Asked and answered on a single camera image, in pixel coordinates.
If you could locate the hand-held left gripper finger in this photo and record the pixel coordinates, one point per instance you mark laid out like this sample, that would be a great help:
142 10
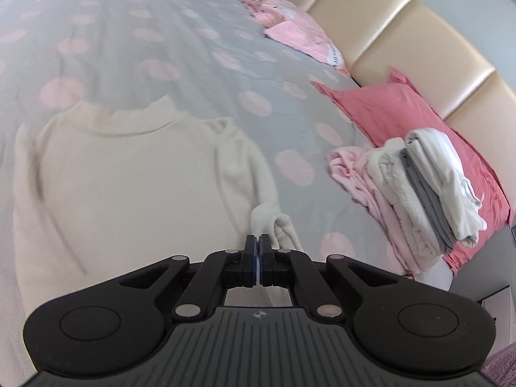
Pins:
254 264
262 264

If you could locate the cream sweater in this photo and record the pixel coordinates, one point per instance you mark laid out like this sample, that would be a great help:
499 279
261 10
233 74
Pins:
133 177

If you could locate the folded grey garment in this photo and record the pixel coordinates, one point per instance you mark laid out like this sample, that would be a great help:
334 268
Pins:
427 197

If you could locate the coral pink pillow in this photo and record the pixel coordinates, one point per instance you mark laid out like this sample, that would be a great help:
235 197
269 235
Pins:
387 109

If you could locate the folded white garment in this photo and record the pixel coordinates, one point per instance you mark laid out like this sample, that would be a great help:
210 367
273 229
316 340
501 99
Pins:
443 165

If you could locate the grey pink-dotted bed sheet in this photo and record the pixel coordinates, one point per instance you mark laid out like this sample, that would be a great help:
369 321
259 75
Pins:
169 28

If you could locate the person's purple clothing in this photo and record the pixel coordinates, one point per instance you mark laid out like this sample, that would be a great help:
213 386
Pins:
502 369

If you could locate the beige padded headboard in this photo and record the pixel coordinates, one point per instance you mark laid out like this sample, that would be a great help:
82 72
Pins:
403 20

